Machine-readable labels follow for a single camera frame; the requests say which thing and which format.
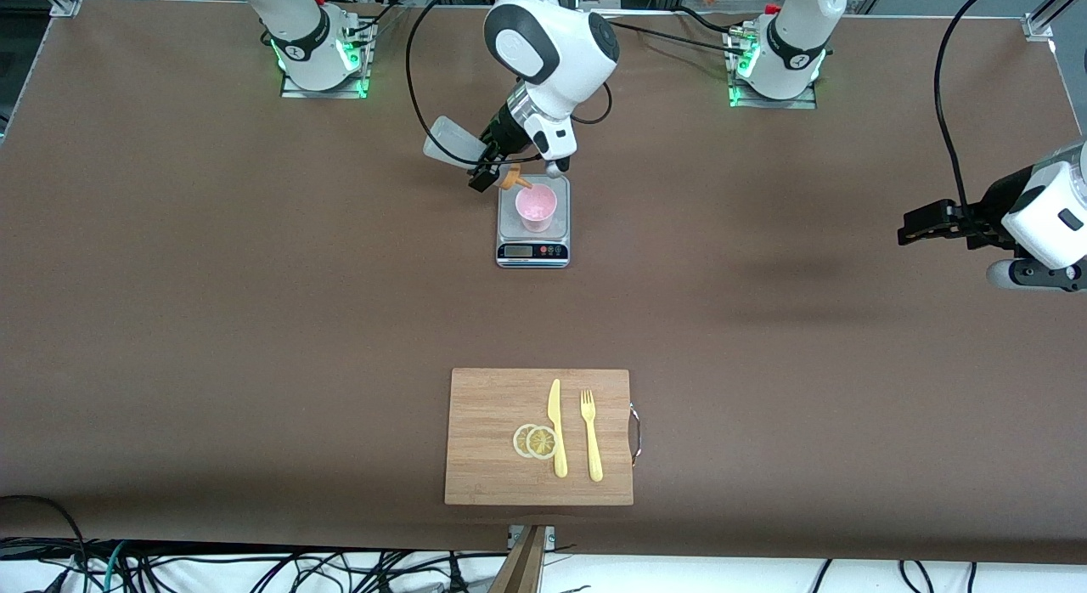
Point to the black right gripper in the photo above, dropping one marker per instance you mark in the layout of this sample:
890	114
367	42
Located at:
498	140

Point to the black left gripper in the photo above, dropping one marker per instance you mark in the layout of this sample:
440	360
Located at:
990	207

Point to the translucent sauce bottle orange cap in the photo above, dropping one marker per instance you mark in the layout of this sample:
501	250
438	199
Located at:
450	143

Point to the pink plastic cup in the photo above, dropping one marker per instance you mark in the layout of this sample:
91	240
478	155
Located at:
537	206

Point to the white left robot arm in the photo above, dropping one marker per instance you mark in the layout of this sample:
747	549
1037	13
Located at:
798	41

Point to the silver digital kitchen scale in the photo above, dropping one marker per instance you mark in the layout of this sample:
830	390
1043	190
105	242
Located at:
509	236

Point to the lemon slice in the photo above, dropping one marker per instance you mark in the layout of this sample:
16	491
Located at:
541	443
519	440

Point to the bamboo cutting board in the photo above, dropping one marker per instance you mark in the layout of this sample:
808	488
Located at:
484	457

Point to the yellow plastic knife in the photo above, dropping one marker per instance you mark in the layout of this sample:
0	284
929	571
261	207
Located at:
559	457

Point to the yellow plastic fork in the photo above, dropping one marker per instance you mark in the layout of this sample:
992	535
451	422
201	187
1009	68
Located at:
594	457

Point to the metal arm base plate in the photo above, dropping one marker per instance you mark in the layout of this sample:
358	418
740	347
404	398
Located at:
340	93
802	104

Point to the small metal bracket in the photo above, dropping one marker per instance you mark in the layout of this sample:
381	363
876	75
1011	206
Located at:
550	535

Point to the wooden post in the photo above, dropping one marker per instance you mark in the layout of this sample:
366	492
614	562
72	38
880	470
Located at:
522	567

